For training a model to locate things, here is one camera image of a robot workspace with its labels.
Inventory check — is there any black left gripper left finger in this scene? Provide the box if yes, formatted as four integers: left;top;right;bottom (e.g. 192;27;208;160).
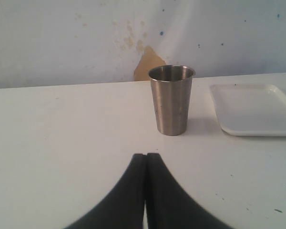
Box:
67;154;146;229

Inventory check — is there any white rectangular tray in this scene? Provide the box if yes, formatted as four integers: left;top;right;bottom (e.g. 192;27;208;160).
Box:
210;84;286;136

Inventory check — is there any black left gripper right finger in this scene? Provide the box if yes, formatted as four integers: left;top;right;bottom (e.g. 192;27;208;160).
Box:
145;153;230;229

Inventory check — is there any stainless steel cup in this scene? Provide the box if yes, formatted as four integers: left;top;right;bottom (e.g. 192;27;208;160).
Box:
148;65;195;136

